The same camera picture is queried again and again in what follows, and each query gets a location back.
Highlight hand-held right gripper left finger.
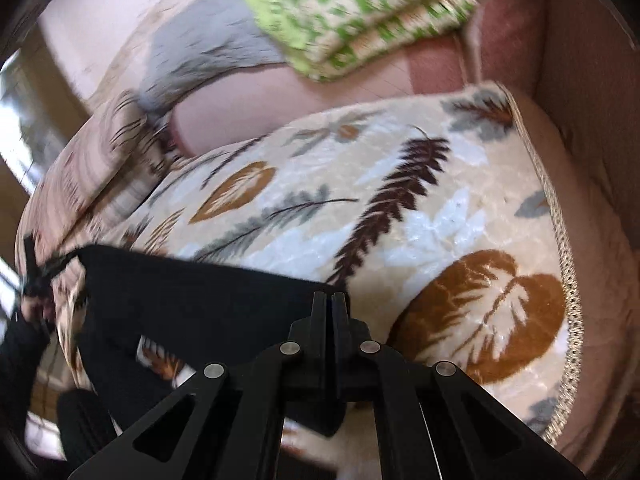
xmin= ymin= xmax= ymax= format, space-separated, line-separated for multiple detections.
xmin=67 ymin=291 xmax=331 ymax=480

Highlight bright window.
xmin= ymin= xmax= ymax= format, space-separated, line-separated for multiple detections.
xmin=0 ymin=52 xmax=53 ymax=201

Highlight grey cloth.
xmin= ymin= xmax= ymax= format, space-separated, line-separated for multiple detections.
xmin=137 ymin=0 xmax=292 ymax=117

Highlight pink sofa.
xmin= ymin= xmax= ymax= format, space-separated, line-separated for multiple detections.
xmin=165 ymin=0 xmax=640 ymax=480

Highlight black pants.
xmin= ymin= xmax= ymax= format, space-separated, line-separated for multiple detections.
xmin=56 ymin=244 xmax=351 ymax=476

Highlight green patterned blanket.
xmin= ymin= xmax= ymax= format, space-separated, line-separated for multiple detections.
xmin=237 ymin=0 xmax=493 ymax=82

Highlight person's left forearm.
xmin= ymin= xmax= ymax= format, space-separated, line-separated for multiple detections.
xmin=0 ymin=316 xmax=52 ymax=443

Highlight striped beige cushion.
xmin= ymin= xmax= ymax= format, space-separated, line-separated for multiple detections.
xmin=15 ymin=89 xmax=182 ymax=263

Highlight leaf print plush blanket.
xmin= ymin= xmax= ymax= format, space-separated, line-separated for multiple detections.
xmin=50 ymin=82 xmax=586 ymax=480

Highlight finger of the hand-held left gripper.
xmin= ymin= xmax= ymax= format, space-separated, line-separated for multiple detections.
xmin=39 ymin=251 xmax=82 ymax=281

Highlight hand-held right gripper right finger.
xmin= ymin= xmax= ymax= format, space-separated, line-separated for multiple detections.
xmin=330 ymin=291 xmax=586 ymax=480

